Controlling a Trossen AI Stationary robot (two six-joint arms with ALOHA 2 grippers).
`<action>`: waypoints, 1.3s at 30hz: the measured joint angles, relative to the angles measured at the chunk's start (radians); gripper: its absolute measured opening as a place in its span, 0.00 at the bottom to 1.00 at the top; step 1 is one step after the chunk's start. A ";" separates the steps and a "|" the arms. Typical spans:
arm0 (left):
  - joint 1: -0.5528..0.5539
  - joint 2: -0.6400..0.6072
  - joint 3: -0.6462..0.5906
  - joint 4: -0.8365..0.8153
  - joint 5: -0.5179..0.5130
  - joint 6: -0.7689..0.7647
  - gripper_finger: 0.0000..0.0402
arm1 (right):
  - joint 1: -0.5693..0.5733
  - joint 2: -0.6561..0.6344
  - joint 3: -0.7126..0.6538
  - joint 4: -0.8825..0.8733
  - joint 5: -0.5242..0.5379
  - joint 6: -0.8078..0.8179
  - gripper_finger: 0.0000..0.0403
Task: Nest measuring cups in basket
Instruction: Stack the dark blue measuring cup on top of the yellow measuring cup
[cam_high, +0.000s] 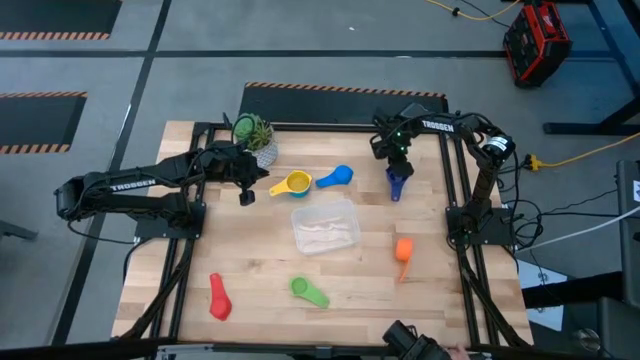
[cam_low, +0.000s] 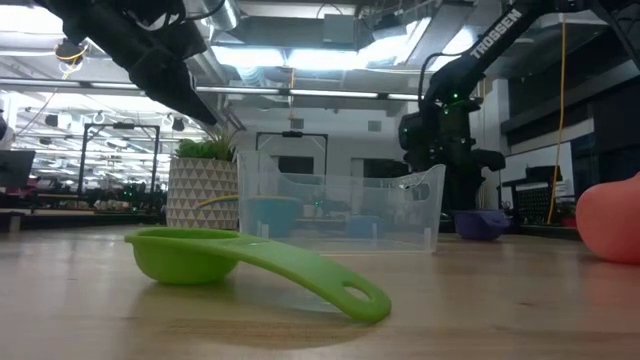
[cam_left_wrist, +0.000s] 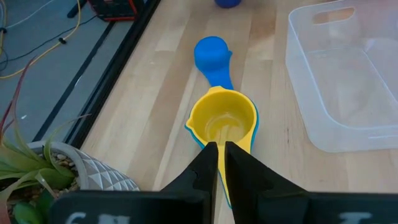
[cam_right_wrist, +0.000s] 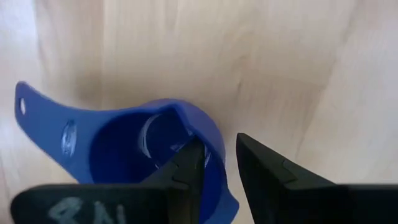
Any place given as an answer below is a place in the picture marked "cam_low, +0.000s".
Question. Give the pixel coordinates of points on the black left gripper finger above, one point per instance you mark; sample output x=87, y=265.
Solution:
x=157, y=75
x=192, y=100

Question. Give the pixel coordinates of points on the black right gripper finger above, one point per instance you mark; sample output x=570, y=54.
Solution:
x=472, y=190
x=455, y=190

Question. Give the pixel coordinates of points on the purple measuring cup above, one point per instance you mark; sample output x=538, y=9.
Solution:
x=480, y=225

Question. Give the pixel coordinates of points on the large teal measuring cup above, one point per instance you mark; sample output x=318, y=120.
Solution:
x=272, y=217

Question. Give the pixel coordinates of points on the green measuring cup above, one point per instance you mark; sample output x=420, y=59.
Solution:
x=185, y=260

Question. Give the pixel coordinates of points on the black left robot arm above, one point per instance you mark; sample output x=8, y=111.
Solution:
x=52, y=17

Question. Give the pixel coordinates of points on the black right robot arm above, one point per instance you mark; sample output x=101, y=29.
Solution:
x=492, y=27

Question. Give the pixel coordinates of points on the clear plastic basket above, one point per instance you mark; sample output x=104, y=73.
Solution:
x=350, y=200

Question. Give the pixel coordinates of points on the round black ceiling fixture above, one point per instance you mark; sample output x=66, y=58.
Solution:
x=70, y=51

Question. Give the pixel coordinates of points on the whiteboard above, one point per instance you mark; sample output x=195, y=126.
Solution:
x=530, y=157

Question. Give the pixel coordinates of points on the potted plant, white patterned pot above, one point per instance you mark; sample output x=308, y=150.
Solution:
x=200, y=190

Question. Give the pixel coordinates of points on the long silver overhead bar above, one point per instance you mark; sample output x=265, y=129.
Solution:
x=325, y=93

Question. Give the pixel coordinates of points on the dark computer monitor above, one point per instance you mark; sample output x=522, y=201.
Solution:
x=15, y=170

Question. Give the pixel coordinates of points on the black gantry frame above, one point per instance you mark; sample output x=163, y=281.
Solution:
x=292, y=134
x=83, y=160

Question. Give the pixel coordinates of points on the black aluminium frame rail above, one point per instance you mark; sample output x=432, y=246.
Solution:
x=75, y=221

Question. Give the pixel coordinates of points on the black overhead frame strut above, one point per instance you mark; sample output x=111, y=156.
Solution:
x=625, y=25

